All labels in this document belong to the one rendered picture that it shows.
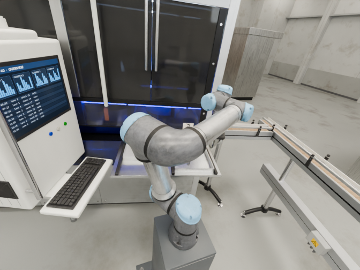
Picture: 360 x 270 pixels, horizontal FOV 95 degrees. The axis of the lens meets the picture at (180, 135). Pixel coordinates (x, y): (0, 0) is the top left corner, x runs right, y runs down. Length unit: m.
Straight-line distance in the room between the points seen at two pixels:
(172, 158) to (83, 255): 1.53
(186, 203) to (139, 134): 0.42
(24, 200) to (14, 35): 0.73
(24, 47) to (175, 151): 0.81
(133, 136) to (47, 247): 1.63
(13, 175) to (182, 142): 0.80
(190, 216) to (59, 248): 1.42
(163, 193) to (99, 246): 1.19
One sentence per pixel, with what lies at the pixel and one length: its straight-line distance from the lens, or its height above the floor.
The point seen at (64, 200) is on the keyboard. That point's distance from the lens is 1.12.
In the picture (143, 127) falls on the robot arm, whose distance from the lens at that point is 0.47.
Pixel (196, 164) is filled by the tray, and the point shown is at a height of 0.88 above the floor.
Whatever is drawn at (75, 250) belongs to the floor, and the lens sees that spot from 1.91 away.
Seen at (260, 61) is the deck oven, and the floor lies 1.25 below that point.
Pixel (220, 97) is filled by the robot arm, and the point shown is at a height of 1.42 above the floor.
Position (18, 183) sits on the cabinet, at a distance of 1.06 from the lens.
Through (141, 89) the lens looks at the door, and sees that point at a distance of 1.22.
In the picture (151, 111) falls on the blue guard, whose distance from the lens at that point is 1.26.
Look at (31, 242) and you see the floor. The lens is 2.09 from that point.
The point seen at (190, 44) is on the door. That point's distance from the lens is 1.18.
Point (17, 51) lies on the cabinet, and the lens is 1.00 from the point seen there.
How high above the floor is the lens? 1.63
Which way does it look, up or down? 31 degrees down
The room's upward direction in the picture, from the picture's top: 7 degrees clockwise
